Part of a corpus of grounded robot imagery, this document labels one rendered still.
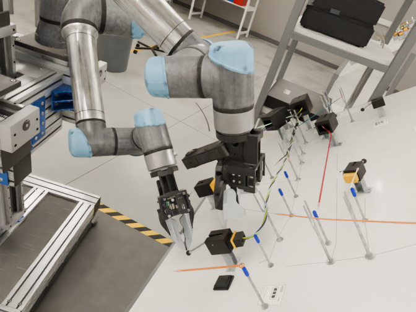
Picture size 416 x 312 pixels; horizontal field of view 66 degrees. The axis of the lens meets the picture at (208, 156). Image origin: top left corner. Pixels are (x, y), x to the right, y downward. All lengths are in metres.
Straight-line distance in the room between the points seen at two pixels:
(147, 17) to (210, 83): 0.22
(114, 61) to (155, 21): 3.58
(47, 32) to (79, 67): 0.55
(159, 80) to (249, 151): 0.21
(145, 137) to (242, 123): 0.30
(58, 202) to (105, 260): 0.43
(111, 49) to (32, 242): 2.81
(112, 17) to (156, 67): 0.46
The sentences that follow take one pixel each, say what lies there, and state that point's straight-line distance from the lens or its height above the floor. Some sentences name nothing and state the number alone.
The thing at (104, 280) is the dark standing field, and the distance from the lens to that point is 2.00.
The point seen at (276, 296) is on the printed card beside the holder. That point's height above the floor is 1.15.
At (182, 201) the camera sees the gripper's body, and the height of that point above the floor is 1.15.
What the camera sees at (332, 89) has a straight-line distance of 3.85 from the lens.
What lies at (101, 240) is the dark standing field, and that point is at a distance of 2.16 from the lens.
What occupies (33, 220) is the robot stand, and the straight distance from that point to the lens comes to 2.00.
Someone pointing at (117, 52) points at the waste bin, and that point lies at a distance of 4.22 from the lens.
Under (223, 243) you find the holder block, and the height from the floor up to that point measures 1.13.
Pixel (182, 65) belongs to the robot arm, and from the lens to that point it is 0.57.
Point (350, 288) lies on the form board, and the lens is 0.65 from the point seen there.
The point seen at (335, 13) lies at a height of 1.55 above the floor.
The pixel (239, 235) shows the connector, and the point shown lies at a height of 1.15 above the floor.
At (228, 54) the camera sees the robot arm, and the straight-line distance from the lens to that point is 0.53.
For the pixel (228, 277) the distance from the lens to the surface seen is 0.78.
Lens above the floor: 1.67
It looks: 33 degrees down
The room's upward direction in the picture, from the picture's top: 18 degrees clockwise
